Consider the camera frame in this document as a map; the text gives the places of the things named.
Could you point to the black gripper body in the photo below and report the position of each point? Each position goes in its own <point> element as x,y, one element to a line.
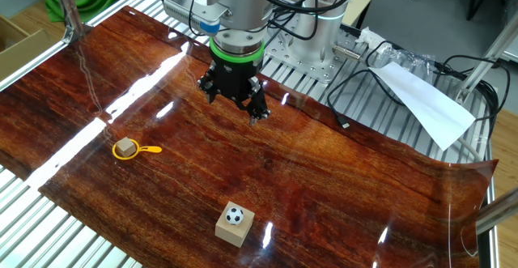
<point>234,77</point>

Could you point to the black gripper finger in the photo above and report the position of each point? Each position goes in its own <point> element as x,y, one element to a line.
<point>257,106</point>
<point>208,90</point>

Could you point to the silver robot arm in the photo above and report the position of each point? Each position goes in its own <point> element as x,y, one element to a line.
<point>243,9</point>

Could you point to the miniature soccer ball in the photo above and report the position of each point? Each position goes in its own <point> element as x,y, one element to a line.
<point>234,215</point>

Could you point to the glossy wood-grain mat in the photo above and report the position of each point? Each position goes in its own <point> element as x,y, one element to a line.
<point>283,158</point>

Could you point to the small wooden cube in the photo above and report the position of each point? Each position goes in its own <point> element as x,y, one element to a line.
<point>126,147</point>

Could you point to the silver cylindrical connector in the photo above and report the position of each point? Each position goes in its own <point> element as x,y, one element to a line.
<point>346,52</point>

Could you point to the white crumpled wrapper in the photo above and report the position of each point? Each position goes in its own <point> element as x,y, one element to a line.
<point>368,37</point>

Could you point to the large wooden block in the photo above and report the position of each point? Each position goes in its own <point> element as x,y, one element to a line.
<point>234,235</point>

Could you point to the clear plastic bag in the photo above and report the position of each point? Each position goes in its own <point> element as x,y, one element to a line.
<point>408,61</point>

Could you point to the white paper sheet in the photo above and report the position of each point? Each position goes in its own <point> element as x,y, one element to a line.
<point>429,106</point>

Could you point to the cardboard box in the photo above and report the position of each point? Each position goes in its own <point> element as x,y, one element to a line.
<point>24,51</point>

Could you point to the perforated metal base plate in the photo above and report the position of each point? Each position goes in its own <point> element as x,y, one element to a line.
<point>319,71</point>

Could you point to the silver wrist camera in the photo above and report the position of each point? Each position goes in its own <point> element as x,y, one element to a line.
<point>182,11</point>

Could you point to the aluminium frame post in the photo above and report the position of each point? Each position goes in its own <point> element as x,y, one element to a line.
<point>485,61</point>
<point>68,9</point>

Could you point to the aluminium frame bar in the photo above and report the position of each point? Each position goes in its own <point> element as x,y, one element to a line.
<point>499,211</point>

